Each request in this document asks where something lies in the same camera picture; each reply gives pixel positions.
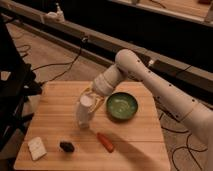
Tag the orange carrot toy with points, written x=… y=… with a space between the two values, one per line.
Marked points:
x=105 y=142

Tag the black stand frame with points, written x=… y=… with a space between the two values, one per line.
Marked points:
x=17 y=82

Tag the green ceramic bowl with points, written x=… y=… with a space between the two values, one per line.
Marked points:
x=121 y=106

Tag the white sponge block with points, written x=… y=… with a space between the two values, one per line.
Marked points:
x=36 y=148

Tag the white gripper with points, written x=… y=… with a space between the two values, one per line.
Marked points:
x=104 y=84

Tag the white device on rail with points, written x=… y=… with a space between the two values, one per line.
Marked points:
x=58 y=15

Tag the white ceramic cup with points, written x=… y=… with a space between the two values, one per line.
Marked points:
x=83 y=109

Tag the black eraser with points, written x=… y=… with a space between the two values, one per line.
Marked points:
x=67 y=146

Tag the white tube with label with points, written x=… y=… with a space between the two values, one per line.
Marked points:
x=83 y=124

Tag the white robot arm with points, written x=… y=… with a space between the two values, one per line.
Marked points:
x=186 y=109

